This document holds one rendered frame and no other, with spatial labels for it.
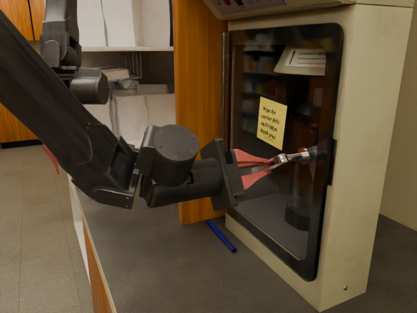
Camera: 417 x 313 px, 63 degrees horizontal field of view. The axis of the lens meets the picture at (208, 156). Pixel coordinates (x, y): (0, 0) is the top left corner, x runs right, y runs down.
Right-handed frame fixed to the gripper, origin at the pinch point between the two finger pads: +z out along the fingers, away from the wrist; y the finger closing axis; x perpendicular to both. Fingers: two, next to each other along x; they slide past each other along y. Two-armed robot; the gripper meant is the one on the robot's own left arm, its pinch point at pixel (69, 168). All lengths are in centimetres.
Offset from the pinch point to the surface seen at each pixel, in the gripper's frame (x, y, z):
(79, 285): 112, 4, 108
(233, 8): -22.8, 28.5, -31.9
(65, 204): 235, 8, 107
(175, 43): -7.5, 23.6, -26.5
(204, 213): -8.3, 29.4, 14.2
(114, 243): -8.8, 6.7, 16.2
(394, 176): -26, 75, 6
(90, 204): 14.4, 5.2, 15.8
